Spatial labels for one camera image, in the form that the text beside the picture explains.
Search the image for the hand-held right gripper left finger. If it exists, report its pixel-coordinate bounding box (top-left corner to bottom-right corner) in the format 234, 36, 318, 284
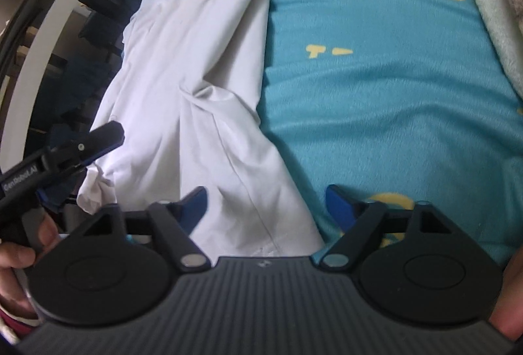
74, 186, 212, 271

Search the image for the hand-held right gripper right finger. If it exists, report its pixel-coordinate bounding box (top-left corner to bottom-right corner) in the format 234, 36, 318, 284
314, 184, 456, 270

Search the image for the white shirt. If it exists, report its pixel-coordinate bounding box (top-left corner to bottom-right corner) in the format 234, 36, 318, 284
77, 0, 325, 258

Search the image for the person's left hand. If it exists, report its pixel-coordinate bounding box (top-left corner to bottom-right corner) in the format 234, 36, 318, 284
0, 212, 63, 313

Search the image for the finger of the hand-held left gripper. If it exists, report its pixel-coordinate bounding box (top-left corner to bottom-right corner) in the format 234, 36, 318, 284
48, 121, 126, 169
36, 184, 84, 214

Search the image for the teal printed bed sheet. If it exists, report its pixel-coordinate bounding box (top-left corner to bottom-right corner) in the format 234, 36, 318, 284
169, 0, 523, 266

